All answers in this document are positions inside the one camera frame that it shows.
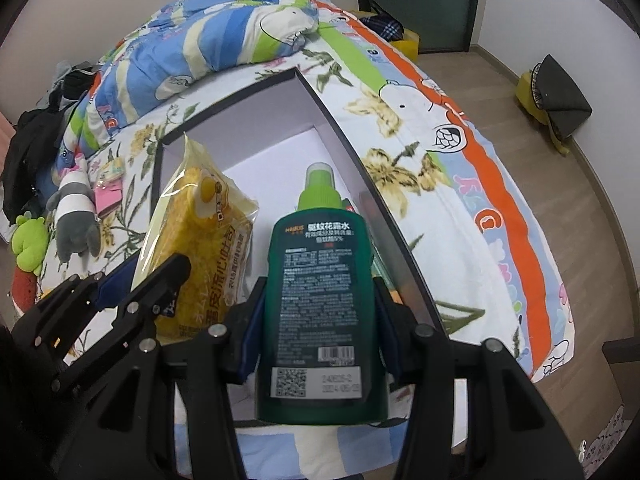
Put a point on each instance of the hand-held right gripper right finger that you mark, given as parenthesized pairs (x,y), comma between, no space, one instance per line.
(389,325)

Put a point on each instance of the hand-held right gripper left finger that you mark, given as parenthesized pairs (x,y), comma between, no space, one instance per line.
(247,327)

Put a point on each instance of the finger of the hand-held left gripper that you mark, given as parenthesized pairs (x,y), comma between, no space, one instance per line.
(160,285)
(107,286)

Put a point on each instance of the yellow bread packet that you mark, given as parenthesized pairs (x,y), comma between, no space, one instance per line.
(210,230)

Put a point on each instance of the green spray bottle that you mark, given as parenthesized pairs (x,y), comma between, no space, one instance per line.
(320,285)

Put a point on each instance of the black cardboard box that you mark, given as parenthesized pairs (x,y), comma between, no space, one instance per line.
(270,145)

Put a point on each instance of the grey white plush toy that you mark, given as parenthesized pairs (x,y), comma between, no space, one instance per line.
(75,210)

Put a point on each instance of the red plush toy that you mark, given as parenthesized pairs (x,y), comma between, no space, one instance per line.
(22,290)

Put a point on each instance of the pink packet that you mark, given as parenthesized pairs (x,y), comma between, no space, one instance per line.
(107,197)

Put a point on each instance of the green frog plush toy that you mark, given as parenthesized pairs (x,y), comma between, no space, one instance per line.
(27,245)

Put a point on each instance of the clear packet with yellow box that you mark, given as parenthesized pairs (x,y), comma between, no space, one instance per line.
(112,170)

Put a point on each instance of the black jacket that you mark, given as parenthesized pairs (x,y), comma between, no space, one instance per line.
(25,160)

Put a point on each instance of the grey clothing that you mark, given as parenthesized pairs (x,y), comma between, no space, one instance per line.
(62,72)

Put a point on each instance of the striped cartoon quilt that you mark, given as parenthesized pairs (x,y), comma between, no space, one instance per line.
(200,50)

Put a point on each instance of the dark brown furniture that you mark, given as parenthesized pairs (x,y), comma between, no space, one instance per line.
(625,365)

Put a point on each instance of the floral cloth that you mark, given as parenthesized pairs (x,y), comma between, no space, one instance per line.
(607,435)

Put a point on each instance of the yellow bag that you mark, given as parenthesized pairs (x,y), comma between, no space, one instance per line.
(410,45)
(527,92)

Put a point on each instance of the dark plaid clothing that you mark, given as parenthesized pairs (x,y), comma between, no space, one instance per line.
(387,25)

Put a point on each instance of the frosted glass door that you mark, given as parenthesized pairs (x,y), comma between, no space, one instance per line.
(425,0)

